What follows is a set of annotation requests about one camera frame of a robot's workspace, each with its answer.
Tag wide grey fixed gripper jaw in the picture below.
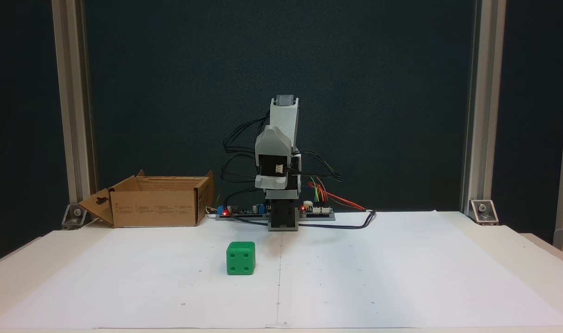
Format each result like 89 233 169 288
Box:
255 126 294 157

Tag green dice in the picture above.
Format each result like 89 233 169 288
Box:
226 241 256 276

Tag blue power circuit board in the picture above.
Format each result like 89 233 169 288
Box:
215 203 269 221

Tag motor controller circuit board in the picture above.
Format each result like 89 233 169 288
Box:
299 202 336 222

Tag open cardboard box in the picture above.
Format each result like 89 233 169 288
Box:
78 170 215 228

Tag red orange wire pair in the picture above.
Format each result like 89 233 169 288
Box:
308 182 368 211

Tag thick black power cable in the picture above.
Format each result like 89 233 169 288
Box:
298 210 377 230

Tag metal corner bracket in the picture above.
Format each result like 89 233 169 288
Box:
469 199 499 226
61 203 100 230

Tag aluminium frame post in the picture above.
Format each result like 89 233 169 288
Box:
461 0 507 216
52 0 97 218

